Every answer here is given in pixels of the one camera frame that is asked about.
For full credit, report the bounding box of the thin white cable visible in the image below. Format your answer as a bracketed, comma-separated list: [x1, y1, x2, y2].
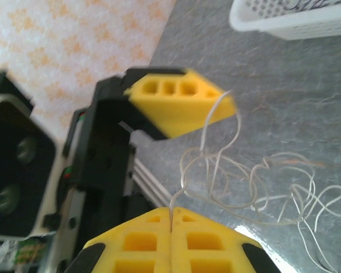
[169, 89, 341, 272]

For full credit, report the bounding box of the aluminium mounting rail beam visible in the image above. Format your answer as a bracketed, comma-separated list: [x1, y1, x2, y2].
[132, 158, 173, 207]

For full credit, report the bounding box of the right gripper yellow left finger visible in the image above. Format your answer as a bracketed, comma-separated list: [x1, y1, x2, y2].
[63, 206, 172, 273]

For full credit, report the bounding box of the white perforated plastic basket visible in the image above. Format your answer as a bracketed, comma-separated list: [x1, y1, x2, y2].
[228, 0, 341, 40]

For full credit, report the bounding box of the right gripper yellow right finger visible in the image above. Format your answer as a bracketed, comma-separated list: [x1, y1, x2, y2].
[170, 207, 282, 273]

